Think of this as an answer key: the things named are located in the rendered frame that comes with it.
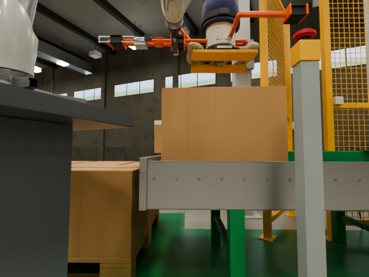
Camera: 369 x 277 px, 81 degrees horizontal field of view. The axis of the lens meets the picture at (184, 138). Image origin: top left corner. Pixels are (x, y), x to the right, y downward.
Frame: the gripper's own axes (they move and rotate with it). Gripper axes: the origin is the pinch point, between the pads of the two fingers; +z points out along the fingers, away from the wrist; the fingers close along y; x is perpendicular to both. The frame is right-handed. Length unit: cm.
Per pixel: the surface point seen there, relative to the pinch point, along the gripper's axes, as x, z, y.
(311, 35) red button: 47, -53, 25
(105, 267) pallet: -31, -20, 117
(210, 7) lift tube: 19.1, -7.8, -16.2
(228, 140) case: 26, -20, 58
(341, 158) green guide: 75, -26, 66
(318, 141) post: 48, -54, 60
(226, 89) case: 25.5, -19.7, 33.5
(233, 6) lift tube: 32.0, -8.7, -15.9
